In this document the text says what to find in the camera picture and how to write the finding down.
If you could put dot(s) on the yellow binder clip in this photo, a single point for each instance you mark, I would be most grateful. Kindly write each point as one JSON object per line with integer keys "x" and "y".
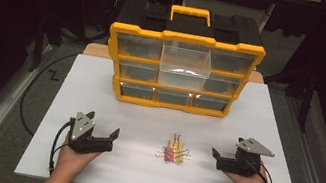
{"x": 177, "y": 157}
{"x": 176, "y": 145}

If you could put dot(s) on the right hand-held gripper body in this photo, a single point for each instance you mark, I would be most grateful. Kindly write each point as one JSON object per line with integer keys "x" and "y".
{"x": 246, "y": 163}

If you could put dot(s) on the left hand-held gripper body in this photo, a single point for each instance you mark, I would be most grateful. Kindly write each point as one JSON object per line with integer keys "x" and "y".
{"x": 81, "y": 131}

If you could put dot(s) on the set of clear closed drawers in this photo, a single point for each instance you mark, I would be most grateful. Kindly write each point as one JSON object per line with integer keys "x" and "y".
{"x": 140, "y": 47}

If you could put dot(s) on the person's left hand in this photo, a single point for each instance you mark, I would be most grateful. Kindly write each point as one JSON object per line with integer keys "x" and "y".
{"x": 71, "y": 160}

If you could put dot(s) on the clear plastic organizer drawer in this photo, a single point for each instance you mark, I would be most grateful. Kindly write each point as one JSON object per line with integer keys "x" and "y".
{"x": 186, "y": 61}

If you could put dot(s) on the black metal stand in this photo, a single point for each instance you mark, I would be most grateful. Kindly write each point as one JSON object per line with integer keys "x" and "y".
{"x": 38, "y": 46}
{"x": 307, "y": 96}

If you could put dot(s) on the yellow and black organizer cabinet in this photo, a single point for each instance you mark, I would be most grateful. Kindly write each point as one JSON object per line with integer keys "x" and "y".
{"x": 187, "y": 36}

